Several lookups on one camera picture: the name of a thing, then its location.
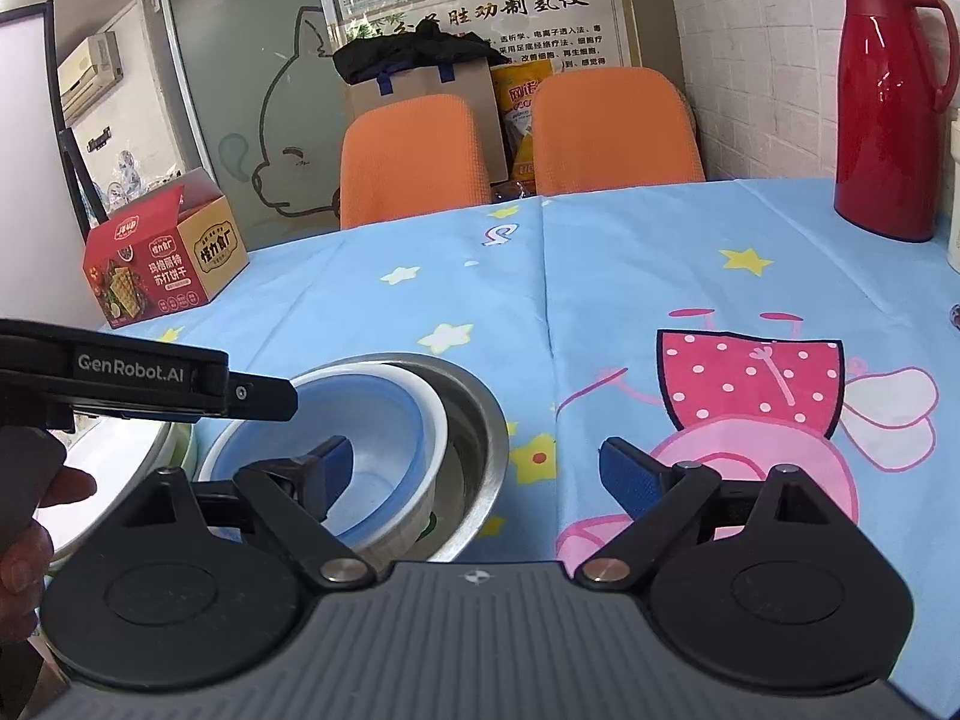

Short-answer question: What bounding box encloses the white ceramic bowl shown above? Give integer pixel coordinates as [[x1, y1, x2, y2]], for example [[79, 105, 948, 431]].
[[195, 361, 451, 564]]

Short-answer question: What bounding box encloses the stainless steel bowl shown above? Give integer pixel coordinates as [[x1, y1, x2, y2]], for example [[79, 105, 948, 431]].
[[293, 353, 509, 562]]

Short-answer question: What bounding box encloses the person's left hand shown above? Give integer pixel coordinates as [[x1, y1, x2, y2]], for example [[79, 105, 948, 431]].
[[0, 466, 98, 645]]

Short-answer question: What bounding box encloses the green rimmed white plate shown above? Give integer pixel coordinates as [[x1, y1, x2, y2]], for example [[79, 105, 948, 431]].
[[36, 416, 199, 569]]

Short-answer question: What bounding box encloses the red snack cardboard box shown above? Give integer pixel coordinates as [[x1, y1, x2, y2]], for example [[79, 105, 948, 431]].
[[83, 167, 249, 328]]

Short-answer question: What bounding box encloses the blue plastic bowl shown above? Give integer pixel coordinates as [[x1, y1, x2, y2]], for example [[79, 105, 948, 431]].
[[205, 370, 430, 542]]

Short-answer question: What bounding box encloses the blue cartoon tablecloth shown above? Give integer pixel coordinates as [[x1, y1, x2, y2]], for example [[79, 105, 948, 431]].
[[49, 179, 958, 718]]

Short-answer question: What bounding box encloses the white air conditioner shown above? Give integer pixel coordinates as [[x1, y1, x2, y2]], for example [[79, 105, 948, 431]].
[[57, 31, 124, 125]]

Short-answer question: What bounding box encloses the glass door with cartoon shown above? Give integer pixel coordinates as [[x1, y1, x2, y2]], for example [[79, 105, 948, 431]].
[[160, 0, 348, 249]]

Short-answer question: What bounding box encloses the left orange chair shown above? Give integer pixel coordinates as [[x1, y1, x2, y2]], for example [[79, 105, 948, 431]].
[[340, 94, 491, 229]]

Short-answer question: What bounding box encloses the orange chair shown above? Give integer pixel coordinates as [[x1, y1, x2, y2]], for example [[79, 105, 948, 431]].
[[532, 67, 704, 197], [340, 94, 491, 229]]

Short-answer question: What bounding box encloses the red thermos jug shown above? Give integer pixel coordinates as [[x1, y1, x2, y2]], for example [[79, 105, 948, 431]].
[[835, 0, 958, 242]]

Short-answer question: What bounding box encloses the white tumbler cup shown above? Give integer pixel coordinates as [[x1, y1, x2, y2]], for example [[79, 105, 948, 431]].
[[947, 110, 960, 273]]

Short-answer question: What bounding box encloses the right orange chair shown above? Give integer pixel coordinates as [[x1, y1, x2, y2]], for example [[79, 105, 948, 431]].
[[532, 67, 704, 197]]

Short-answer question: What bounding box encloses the black cloth on box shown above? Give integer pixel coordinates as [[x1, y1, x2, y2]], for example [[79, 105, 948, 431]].
[[332, 20, 511, 85]]

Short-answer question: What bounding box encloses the brown cardboard box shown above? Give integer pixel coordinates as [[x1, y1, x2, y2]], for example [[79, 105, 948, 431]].
[[343, 58, 513, 185]]

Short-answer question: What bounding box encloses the yellow snack bag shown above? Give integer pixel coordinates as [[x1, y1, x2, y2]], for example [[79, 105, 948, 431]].
[[491, 59, 553, 193]]

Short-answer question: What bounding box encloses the framed Chinese text poster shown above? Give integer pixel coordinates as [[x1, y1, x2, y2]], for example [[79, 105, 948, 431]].
[[340, 0, 641, 70]]

